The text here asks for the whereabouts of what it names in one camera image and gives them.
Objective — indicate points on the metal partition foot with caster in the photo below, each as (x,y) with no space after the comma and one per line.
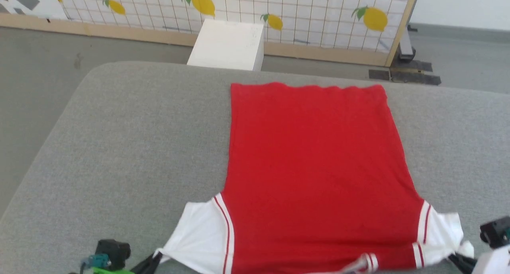
(407,47)

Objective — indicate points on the lemon print partition wooden frame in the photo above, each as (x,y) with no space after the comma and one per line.
(318,19)

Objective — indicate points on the grey fabric sofa cushion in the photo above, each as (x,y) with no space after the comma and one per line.
(139,146)

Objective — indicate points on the white box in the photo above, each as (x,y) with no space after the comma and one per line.
(227,45)

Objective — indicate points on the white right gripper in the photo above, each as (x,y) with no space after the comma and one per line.
(494,262)

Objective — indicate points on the red basketball jersey white sleeves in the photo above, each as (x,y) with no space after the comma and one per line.
(318,166)

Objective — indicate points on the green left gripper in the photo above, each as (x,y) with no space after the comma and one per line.
(109,271)

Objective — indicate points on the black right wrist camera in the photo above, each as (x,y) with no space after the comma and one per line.
(498,230)

